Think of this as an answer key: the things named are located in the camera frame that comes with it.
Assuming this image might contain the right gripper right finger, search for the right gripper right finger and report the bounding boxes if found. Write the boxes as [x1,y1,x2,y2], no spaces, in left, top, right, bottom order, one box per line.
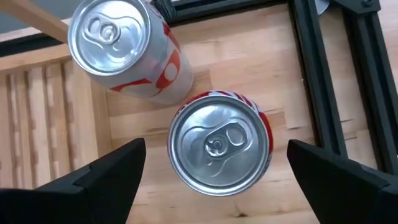
[286,139,398,224]

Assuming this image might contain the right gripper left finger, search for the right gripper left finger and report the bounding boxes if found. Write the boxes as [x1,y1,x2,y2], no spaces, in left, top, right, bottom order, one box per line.
[0,138,147,224]

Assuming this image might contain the red and white soda can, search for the red and white soda can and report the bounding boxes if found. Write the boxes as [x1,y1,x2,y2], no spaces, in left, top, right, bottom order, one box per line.
[167,90,274,197]

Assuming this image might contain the wooden slatted shelf crate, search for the wooden slatted shelf crate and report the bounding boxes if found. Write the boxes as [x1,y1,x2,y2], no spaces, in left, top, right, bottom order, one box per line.
[0,0,113,190]

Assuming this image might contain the black aluminium table frame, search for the black aluminium table frame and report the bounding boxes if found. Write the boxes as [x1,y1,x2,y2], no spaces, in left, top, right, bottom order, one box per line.
[0,0,398,175]

